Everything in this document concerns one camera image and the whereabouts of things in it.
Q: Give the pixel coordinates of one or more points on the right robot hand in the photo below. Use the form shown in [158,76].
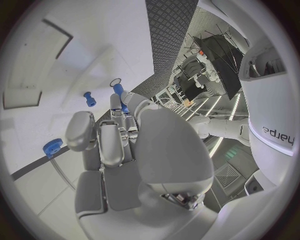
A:
[173,150]

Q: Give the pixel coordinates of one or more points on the blue long peg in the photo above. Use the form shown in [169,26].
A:
[117,90]

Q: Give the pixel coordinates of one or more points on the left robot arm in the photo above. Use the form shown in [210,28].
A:
[222,129]

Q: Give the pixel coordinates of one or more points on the white task board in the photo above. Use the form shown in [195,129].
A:
[70,65]

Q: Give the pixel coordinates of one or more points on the blue spool-shaped peg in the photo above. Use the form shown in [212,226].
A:
[90,99]

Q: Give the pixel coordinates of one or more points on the black umbrella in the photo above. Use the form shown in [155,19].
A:
[222,61]

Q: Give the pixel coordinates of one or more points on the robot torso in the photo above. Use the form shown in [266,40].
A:
[264,103]

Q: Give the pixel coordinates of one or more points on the blue gear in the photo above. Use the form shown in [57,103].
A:
[52,146]

